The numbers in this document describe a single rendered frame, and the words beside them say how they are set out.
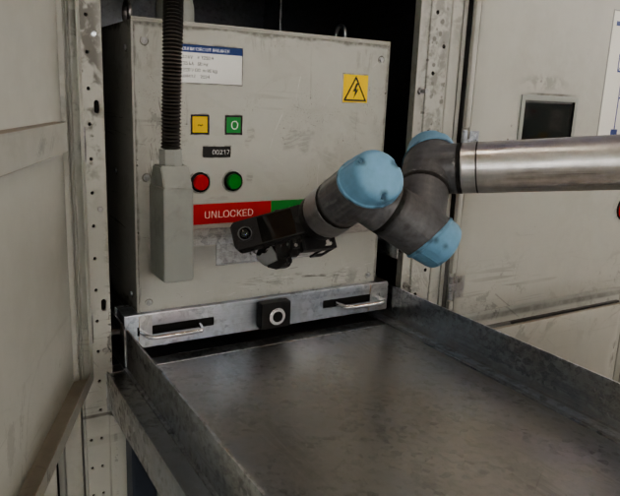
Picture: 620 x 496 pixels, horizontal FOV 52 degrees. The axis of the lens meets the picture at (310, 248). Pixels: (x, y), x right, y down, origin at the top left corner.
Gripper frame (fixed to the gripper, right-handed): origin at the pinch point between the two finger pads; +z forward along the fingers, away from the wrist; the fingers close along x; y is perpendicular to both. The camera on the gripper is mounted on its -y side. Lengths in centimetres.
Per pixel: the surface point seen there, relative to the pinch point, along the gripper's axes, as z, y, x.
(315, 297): 9.1, 14.7, -7.1
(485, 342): -13.0, 32.9, -22.8
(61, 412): 1.7, -34.0, -19.5
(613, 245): 2, 98, -6
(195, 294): 8.6, -9.1, -3.7
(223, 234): -0.5, -5.6, 4.0
